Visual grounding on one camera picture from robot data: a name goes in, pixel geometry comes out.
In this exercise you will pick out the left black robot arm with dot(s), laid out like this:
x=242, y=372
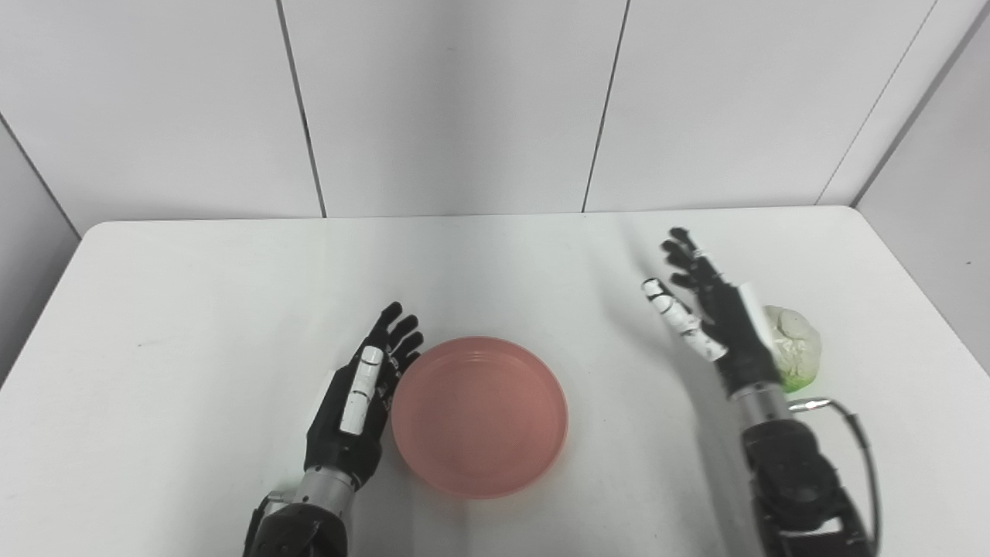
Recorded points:
x=305, y=514

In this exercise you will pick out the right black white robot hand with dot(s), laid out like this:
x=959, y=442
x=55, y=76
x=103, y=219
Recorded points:
x=715, y=317

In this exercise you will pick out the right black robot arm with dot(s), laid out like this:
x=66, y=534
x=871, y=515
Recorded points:
x=797, y=480

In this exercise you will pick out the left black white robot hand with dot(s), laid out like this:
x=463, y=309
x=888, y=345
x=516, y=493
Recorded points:
x=356, y=410

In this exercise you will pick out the pink round plate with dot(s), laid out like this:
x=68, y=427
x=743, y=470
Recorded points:
x=479, y=416

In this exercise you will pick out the green white cabbage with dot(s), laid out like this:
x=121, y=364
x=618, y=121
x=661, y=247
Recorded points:
x=793, y=344

